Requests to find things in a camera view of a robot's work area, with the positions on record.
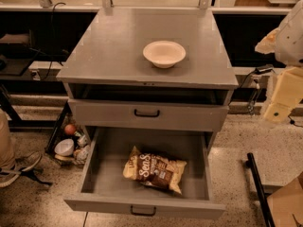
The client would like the brown chip bag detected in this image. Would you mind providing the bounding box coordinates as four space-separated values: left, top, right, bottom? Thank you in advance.
123 147 187 194

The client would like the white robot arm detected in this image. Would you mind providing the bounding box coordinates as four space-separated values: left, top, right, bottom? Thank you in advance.
255 0 303 123

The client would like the grey drawer cabinet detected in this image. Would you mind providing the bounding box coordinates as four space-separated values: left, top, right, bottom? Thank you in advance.
56 7 240 220

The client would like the white bowl on counter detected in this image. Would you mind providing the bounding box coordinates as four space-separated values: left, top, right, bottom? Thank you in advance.
143 41 187 69

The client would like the closed grey upper drawer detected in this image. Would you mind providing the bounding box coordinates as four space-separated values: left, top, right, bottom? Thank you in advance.
68 99 228 131

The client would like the open grey bottom drawer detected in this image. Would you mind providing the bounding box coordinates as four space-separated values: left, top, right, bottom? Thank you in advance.
64 127 225 219

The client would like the small can in basket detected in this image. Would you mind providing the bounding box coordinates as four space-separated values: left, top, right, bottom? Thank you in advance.
77 135 88 148

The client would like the red apple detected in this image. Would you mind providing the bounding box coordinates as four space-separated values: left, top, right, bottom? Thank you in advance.
64 124 76 135

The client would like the white crumpled item in basket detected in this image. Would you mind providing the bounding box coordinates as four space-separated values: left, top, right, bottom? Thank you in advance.
74 145 90 161

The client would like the white bowl in basket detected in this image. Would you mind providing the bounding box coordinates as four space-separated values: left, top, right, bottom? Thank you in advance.
54 139 74 156

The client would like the black power adapter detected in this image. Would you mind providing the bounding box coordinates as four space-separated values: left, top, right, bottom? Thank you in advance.
255 64 274 75

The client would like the person's beige trouser leg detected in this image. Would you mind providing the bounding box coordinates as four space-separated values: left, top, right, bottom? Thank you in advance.
0 109 16 169

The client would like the person's sneaker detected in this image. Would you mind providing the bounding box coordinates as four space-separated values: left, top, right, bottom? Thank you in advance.
0 152 42 188

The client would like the black metal bar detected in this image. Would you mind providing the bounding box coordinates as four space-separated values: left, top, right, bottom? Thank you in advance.
246 152 276 227

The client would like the cardboard box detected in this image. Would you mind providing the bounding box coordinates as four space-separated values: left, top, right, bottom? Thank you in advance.
267 172 303 227

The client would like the black upper drawer handle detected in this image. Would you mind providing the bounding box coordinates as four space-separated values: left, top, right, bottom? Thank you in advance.
134 109 160 118

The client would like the black drawer handle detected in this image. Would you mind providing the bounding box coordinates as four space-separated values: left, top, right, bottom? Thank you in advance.
134 109 160 118
130 205 157 217

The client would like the black bottom drawer handle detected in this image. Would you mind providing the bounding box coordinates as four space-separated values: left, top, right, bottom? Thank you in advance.
130 205 157 217

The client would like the black cable left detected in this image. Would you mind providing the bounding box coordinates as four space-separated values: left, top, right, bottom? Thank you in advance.
29 1 71 81

